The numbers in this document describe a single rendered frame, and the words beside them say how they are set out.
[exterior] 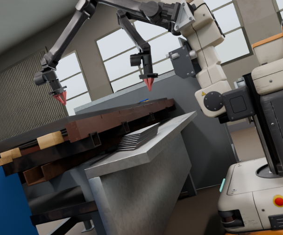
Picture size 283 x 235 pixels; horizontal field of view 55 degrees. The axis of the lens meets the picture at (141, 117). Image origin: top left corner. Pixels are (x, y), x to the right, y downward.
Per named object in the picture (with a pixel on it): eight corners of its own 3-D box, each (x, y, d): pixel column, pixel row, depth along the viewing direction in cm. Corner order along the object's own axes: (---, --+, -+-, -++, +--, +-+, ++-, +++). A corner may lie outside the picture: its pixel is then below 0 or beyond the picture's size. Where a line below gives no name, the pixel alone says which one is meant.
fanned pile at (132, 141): (101, 160, 89) (97, 148, 89) (138, 138, 126) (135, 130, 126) (135, 149, 85) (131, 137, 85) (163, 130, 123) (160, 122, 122)
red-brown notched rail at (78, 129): (70, 142, 85) (64, 124, 85) (171, 106, 238) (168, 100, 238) (81, 139, 83) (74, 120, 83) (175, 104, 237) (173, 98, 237)
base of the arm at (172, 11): (179, 1, 124) (185, 7, 135) (163, -2, 127) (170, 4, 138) (173, 21, 126) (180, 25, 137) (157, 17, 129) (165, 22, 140)
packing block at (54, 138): (40, 149, 86) (36, 138, 86) (50, 146, 91) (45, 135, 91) (55, 144, 85) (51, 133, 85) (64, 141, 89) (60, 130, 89)
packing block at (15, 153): (2, 162, 115) (-1, 153, 115) (11, 159, 119) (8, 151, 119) (13, 159, 113) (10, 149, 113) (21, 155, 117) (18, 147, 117)
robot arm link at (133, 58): (148, 42, 159) (149, 54, 166) (128, 44, 159) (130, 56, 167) (150, 57, 152) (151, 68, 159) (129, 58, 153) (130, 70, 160)
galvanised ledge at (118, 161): (87, 179, 80) (84, 169, 80) (171, 122, 203) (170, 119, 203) (149, 162, 73) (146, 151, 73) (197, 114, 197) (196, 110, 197)
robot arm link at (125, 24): (122, 7, 180) (124, 22, 189) (114, 10, 179) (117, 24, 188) (152, 44, 156) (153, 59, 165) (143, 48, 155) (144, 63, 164)
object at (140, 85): (74, 112, 267) (73, 108, 267) (101, 107, 324) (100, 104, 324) (203, 64, 226) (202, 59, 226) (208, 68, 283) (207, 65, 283)
